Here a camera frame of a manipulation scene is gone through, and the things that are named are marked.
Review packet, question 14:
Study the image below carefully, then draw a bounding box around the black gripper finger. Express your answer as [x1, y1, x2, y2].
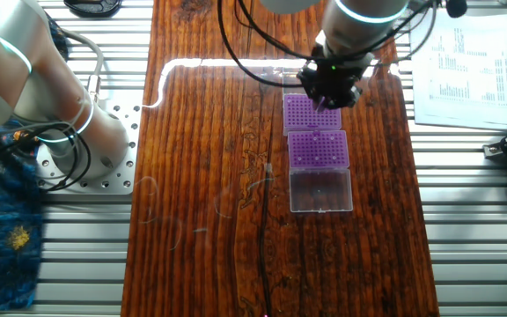
[323, 87, 360, 111]
[308, 90, 325, 112]

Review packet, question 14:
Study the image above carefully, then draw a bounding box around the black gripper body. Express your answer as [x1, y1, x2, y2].
[296, 60, 364, 101]

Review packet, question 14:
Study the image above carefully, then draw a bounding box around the purple pipette tip box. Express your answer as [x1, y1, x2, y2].
[287, 129, 354, 214]
[282, 65, 343, 136]

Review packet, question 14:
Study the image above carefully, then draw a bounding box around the white printed paper sheet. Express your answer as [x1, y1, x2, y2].
[409, 6, 507, 132]

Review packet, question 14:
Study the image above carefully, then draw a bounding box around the brown wooden board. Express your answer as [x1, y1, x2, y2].
[120, 0, 440, 317]

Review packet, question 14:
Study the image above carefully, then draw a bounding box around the black C-clamp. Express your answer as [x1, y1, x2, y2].
[62, 0, 123, 18]

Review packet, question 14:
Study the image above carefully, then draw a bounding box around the blue patterned cloth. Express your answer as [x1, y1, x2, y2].
[0, 12, 70, 314]

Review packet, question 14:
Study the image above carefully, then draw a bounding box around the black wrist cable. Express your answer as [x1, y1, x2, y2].
[216, 0, 469, 89]

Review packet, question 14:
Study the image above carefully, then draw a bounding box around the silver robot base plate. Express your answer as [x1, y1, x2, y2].
[35, 99, 143, 196]

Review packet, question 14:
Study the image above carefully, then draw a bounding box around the grey hose with metal connector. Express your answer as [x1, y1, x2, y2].
[57, 28, 106, 105]

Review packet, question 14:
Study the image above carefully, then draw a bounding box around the black base cable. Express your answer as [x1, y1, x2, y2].
[0, 118, 92, 193]

